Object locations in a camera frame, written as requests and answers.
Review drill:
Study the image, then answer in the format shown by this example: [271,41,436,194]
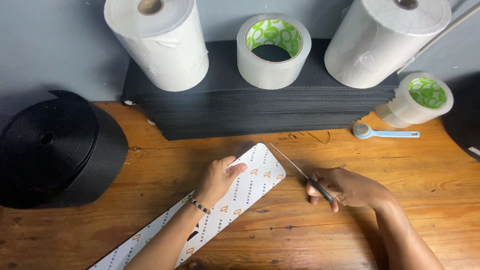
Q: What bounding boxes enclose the person's right hand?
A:
[306,166,395,213]

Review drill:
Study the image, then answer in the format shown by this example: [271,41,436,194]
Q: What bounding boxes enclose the person's left hand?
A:
[193,156,248,208]

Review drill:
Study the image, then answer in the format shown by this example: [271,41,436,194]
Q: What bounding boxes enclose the black-handled scissors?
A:
[269,142,335,203]

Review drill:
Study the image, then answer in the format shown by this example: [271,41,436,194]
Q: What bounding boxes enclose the white printed strip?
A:
[87,142,287,270]

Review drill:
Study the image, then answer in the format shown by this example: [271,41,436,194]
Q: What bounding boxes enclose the stack of black fabric sheets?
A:
[121,38,400,141]

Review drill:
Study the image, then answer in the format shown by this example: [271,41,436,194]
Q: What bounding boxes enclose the clear tape roll green core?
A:
[236,13,312,90]
[375,72,454,129]

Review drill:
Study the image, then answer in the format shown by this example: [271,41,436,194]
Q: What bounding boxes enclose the black fabric roll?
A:
[441,71,480,163]

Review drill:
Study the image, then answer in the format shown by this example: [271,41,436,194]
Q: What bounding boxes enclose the large white film roll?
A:
[104,0,210,92]
[324,0,452,89]

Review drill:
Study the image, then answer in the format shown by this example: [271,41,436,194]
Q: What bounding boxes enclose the black webbing roll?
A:
[0,90,129,209]

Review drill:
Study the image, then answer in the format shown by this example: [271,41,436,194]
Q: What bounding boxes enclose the light blue handled brush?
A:
[352,123,421,140]

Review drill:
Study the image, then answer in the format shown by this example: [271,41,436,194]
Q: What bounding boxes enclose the beaded bracelet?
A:
[187,194,212,215]

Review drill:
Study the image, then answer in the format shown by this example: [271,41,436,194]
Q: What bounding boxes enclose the white cable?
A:
[397,2,480,74]

